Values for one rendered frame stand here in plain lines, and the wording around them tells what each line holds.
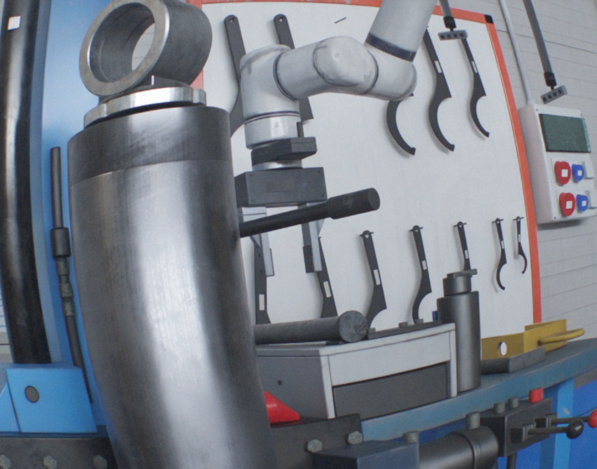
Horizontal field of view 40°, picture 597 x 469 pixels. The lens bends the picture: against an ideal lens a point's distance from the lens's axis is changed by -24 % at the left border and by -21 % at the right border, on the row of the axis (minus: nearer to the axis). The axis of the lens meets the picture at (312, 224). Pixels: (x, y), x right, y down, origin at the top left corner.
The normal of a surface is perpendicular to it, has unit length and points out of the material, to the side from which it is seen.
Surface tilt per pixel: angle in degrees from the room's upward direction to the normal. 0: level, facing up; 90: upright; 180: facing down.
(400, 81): 128
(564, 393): 90
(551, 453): 90
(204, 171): 90
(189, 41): 104
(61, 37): 90
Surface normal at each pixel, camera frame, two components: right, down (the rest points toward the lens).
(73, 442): 0.47, -0.12
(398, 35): 0.00, 0.37
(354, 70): 0.71, -0.05
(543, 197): -0.87, 0.07
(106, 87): -0.39, -0.02
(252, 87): -0.60, 0.04
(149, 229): 0.20, -0.09
